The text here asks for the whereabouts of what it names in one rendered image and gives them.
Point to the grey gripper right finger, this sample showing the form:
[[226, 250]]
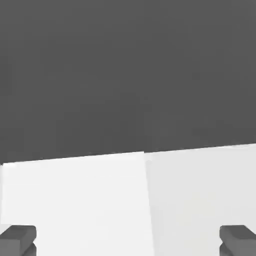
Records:
[[239, 239]]

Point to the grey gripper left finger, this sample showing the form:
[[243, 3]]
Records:
[[17, 239]]

